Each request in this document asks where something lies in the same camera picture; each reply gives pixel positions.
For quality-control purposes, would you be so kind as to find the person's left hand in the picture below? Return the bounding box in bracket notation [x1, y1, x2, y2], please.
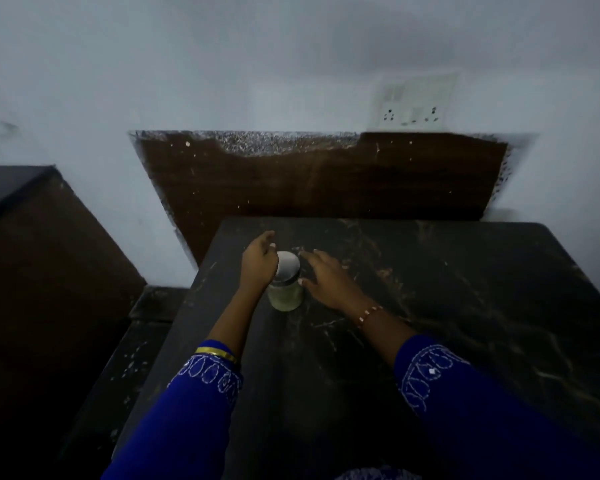
[239, 230, 280, 297]

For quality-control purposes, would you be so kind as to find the person's right hand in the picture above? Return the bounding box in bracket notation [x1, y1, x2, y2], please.
[297, 248, 370, 318]

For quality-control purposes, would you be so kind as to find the green fennel jar silver lid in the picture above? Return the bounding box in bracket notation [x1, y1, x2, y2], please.
[266, 250, 305, 313]

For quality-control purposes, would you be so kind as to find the person's left forearm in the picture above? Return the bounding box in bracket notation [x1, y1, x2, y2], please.
[207, 287, 272, 358]

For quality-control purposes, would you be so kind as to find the person's right forearm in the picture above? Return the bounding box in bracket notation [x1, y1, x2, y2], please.
[359, 305, 420, 368]

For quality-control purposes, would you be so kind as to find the gold bangle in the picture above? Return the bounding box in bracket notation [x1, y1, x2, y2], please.
[195, 346, 240, 365]

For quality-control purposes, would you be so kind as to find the pink beaded bracelet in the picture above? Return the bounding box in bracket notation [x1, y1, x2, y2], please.
[355, 304, 383, 329]

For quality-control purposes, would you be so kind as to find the white wall socket plate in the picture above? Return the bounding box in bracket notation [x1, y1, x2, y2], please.
[375, 72, 459, 131]

